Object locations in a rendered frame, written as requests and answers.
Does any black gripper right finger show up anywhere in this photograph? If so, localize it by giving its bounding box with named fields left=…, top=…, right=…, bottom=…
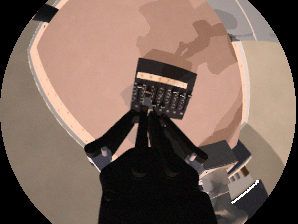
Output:
left=147, top=97, right=208, bottom=177

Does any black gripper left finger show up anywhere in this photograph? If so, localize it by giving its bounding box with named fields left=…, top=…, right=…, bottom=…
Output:
left=84, top=97, right=149, bottom=177

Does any black lighting desk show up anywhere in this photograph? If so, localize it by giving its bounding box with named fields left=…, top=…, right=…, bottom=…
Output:
left=130, top=58, right=197, bottom=120

